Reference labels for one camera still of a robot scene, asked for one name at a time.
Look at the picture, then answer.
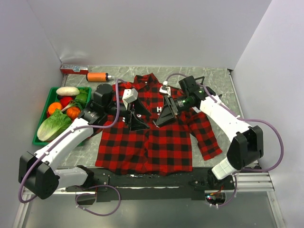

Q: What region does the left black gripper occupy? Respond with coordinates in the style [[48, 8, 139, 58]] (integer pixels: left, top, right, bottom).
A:
[[104, 95, 152, 131]]

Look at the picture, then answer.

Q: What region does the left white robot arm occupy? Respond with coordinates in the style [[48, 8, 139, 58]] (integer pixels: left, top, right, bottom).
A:
[[18, 84, 151, 203]]

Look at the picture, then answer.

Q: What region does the black case with gold brooch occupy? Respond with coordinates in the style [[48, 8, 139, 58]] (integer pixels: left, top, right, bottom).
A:
[[195, 76, 205, 85]]

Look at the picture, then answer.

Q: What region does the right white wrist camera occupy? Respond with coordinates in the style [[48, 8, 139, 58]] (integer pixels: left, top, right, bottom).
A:
[[159, 81, 171, 97]]

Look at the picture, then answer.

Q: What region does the toy orange pumpkin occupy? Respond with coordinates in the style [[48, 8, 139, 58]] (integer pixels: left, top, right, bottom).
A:
[[66, 106, 81, 121]]

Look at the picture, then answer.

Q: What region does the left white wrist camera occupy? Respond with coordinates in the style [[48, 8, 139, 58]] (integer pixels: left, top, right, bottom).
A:
[[122, 88, 138, 110]]

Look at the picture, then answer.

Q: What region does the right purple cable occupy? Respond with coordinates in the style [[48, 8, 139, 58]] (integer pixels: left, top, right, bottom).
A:
[[163, 73, 285, 208]]

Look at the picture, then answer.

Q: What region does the toy red tomato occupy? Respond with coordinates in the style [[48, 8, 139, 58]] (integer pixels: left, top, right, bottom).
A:
[[59, 96, 74, 108]]

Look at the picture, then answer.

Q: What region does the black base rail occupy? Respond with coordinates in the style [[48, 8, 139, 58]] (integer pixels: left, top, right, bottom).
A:
[[65, 167, 236, 202]]

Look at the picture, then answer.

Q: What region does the toy white radish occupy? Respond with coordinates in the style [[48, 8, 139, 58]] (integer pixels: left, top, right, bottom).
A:
[[56, 86, 80, 96]]

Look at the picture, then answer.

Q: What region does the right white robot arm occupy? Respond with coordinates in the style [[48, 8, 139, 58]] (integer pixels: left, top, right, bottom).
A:
[[155, 76, 264, 190]]

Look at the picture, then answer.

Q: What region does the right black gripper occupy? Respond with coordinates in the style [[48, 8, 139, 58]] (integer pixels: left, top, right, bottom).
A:
[[155, 95, 194, 129]]

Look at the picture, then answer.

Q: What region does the red black plaid shirt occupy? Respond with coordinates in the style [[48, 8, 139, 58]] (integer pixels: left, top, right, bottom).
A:
[[95, 74, 222, 175]]

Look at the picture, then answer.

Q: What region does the red rectangular box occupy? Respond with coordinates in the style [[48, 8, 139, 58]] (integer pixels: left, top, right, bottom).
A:
[[60, 64, 89, 75]]

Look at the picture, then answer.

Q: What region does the orange cylindrical bottle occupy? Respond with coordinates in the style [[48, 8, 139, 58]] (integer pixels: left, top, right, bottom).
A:
[[86, 72, 114, 82]]

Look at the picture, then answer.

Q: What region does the toy napa cabbage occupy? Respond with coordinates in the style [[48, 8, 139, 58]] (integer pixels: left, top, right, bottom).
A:
[[37, 109, 72, 142]]

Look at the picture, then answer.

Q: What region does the toy orange fruit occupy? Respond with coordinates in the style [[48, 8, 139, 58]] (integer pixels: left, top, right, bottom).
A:
[[47, 102, 63, 115]]

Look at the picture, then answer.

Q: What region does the green plastic basket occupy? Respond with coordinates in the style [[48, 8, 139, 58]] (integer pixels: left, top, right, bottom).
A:
[[32, 87, 92, 146]]

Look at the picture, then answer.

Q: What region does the toy green pepper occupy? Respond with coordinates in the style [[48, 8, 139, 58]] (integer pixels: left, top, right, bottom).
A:
[[74, 93, 88, 104]]

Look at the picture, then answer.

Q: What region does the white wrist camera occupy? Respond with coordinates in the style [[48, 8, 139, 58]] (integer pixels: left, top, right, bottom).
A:
[[159, 81, 171, 97], [122, 88, 138, 110]]

